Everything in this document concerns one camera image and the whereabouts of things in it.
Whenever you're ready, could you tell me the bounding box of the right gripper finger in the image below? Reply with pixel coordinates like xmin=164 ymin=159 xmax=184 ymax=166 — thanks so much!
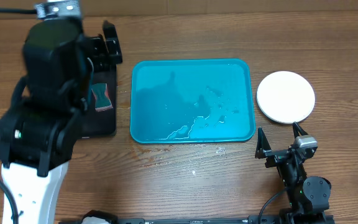
xmin=292 ymin=122 xmax=308 ymax=138
xmin=255 ymin=127 xmax=272 ymax=159

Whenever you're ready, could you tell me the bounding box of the white round plate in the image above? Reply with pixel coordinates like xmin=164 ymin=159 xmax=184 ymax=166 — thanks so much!
xmin=256 ymin=71 xmax=316 ymax=124

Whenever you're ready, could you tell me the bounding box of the green and red sponge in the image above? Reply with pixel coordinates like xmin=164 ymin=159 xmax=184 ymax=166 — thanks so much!
xmin=91 ymin=83 xmax=113 ymax=111

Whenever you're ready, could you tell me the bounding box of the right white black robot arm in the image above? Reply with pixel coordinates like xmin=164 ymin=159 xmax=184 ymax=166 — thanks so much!
xmin=255 ymin=122 xmax=334 ymax=223

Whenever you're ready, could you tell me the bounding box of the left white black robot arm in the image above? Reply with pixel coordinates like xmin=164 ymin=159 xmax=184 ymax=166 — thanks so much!
xmin=0 ymin=17 xmax=122 ymax=223

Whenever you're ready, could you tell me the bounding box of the teal plastic serving tray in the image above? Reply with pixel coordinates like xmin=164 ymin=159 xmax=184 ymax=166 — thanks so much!
xmin=130 ymin=58 xmax=256 ymax=144

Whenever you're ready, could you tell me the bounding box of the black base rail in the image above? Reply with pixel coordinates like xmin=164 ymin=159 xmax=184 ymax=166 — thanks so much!
xmin=59 ymin=210 xmax=287 ymax=224

